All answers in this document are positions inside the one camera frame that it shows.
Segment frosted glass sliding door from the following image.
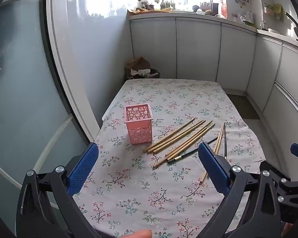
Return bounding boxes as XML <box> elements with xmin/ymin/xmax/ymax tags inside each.
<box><xmin>0</xmin><ymin>0</ymin><xmax>95</xmax><ymax>228</ymax></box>

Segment dark green chopstick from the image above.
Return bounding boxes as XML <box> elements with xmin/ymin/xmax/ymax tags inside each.
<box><xmin>167</xmin><ymin>137</ymin><xmax>218</xmax><ymax>163</ymax></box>

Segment wooden cutting board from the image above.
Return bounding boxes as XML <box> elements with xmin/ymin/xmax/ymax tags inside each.
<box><xmin>128</xmin><ymin>7</ymin><xmax>152</xmax><ymax>13</ymax></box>

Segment thin black chopstick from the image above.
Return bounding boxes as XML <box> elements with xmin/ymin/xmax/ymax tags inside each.
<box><xmin>223</xmin><ymin>122</ymin><xmax>227</xmax><ymax>160</ymax></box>

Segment yellow green bag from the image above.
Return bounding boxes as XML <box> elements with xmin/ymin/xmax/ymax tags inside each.
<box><xmin>264</xmin><ymin>3</ymin><xmax>283</xmax><ymax>20</ymax></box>

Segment crumpled white paper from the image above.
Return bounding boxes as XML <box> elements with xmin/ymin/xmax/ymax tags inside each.
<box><xmin>130</xmin><ymin>68</ymin><xmax>152</xmax><ymax>77</ymax></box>

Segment row of small jars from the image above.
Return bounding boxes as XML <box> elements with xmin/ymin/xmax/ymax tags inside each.
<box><xmin>154</xmin><ymin>0</ymin><xmax>177</xmax><ymax>10</ymax></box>

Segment white base cabinets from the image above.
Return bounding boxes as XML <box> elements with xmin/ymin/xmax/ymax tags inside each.
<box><xmin>129</xmin><ymin>13</ymin><xmax>298</xmax><ymax>179</ymax></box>

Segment floral tablecloth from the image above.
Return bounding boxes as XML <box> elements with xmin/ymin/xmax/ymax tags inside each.
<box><xmin>72</xmin><ymin>79</ymin><xmax>266</xmax><ymax>238</ymax></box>

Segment black trash bin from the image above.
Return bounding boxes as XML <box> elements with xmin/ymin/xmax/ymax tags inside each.
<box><xmin>139</xmin><ymin>68</ymin><xmax>161</xmax><ymax>79</ymax></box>

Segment brown cardboard box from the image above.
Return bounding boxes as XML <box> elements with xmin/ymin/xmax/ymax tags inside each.
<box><xmin>124</xmin><ymin>57</ymin><xmax>152</xmax><ymax>80</ymax></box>

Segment pile of wooden chopsticks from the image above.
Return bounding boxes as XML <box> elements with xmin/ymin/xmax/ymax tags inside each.
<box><xmin>143</xmin><ymin>117</ymin><xmax>216</xmax><ymax>168</ymax></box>

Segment pink perforated utensil holder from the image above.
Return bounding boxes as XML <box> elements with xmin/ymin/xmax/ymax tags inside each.
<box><xmin>125</xmin><ymin>103</ymin><xmax>154</xmax><ymax>145</ymax></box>

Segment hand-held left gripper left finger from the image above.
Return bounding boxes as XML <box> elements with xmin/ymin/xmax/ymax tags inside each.
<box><xmin>16</xmin><ymin>142</ymin><xmax>107</xmax><ymax>238</ymax></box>

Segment wooden chopstick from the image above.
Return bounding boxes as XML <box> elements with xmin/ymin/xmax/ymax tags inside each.
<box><xmin>200</xmin><ymin>123</ymin><xmax>224</xmax><ymax>185</ymax></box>
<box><xmin>216</xmin><ymin>125</ymin><xmax>226</xmax><ymax>154</ymax></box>

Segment person's left hand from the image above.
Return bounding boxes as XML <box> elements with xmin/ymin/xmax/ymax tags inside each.
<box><xmin>120</xmin><ymin>229</ymin><xmax>153</xmax><ymax>238</ymax></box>

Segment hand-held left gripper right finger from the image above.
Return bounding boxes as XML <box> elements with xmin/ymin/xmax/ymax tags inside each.
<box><xmin>198</xmin><ymin>142</ymin><xmax>282</xmax><ymax>238</ymax></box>

